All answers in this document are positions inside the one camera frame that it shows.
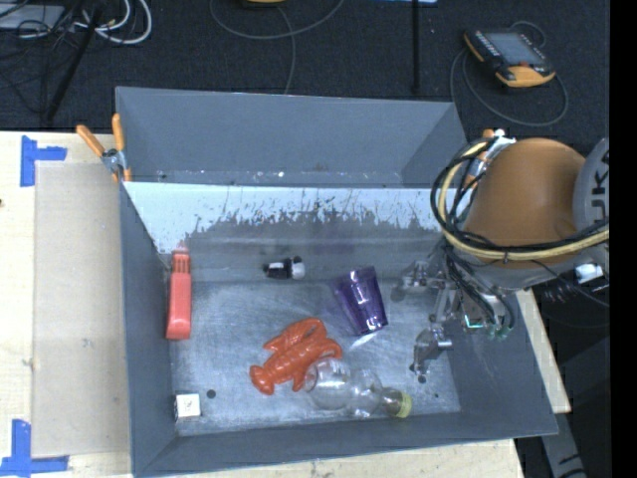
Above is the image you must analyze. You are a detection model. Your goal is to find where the white cube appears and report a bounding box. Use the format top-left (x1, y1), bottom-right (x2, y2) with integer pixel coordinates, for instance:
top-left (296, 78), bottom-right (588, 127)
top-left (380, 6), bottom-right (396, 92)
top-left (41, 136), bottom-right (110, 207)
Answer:
top-left (173, 391), bottom-right (203, 421)

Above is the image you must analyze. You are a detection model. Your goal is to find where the pale wood flat board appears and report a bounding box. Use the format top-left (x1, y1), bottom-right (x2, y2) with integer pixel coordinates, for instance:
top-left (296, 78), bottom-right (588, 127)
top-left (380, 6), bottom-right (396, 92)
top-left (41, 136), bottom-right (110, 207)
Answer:
top-left (30, 160), bottom-right (132, 460)

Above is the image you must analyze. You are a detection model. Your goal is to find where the grey metal bin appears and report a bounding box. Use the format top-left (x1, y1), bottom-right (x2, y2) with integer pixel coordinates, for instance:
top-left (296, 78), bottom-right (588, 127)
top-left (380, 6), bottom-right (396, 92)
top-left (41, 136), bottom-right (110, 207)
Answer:
top-left (113, 86), bottom-right (560, 478)

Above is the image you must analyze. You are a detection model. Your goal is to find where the purple plastic cup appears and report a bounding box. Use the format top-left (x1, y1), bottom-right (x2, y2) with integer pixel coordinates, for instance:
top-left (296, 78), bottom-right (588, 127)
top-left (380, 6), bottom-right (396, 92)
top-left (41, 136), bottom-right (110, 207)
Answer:
top-left (332, 266), bottom-right (390, 338)

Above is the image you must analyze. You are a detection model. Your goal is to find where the orange toy lobster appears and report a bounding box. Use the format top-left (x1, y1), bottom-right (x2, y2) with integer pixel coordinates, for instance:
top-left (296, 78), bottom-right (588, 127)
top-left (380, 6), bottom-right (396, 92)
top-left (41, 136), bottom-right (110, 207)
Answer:
top-left (248, 317), bottom-right (344, 396)

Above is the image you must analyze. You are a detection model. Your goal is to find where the black and white toy animal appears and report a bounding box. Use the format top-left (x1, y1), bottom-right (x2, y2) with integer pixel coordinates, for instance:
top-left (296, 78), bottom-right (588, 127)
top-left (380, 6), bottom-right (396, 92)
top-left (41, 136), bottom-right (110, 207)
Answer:
top-left (262, 255), bottom-right (307, 282)

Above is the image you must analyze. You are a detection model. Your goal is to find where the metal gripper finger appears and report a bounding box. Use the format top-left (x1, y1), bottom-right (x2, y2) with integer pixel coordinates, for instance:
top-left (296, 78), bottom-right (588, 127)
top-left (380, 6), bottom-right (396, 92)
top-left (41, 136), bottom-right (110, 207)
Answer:
top-left (409, 327), bottom-right (454, 375)
top-left (399, 260), bottom-right (446, 292)

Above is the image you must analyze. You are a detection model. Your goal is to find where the clear glass bottle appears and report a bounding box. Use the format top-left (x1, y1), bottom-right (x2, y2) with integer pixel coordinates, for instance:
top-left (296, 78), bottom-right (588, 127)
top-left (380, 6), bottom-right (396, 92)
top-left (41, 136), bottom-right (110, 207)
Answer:
top-left (305, 358), bottom-right (414, 419)

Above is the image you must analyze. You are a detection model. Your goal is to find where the red spray bottle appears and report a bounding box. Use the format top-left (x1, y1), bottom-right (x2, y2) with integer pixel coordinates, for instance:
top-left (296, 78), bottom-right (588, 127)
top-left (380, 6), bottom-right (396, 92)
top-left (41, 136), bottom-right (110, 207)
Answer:
top-left (164, 240), bottom-right (194, 342)

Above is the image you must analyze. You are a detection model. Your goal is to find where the black cylinder on white bracket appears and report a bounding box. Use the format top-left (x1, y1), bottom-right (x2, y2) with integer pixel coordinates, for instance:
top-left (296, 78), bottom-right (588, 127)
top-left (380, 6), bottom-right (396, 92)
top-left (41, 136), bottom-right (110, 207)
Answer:
top-left (542, 262), bottom-right (609, 307)

